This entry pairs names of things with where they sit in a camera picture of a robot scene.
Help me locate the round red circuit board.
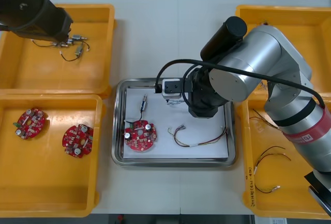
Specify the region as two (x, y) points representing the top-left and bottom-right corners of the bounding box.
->
(124, 120), (158, 153)
(62, 123), (94, 159)
(12, 107), (49, 140)

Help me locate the metal solenoid with black cable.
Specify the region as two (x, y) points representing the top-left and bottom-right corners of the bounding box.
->
(32, 40), (64, 48)
(71, 34), (92, 53)
(58, 45), (85, 62)

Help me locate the yellow-orange plastic bin with handwriting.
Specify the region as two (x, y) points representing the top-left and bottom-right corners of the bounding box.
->
(237, 97), (331, 220)

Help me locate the white paper sheet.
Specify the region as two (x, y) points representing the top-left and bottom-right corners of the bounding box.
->
(123, 86), (229, 160)

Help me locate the steel tray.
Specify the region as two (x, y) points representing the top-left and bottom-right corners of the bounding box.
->
(111, 78), (237, 168)

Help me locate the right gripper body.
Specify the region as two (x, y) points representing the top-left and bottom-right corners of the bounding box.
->
(188, 97), (220, 118)

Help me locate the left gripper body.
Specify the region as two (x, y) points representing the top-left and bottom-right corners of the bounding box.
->
(31, 6), (74, 42)

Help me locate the multicolour wire harness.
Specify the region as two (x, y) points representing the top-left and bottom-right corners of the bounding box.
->
(167, 123), (229, 148)
(251, 108), (282, 132)

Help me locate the red black wire harness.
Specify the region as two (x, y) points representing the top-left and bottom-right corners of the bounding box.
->
(252, 145), (292, 193)

